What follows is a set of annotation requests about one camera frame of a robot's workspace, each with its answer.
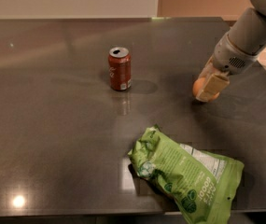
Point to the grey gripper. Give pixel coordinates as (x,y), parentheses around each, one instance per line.
(230,57)

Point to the orange fruit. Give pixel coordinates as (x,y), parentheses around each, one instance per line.
(196,87)

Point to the green chip bag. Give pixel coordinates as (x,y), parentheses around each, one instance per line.
(202,184)

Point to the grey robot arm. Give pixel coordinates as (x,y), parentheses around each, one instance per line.
(248,34)

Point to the red coke can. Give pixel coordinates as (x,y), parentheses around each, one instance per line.
(119,60)

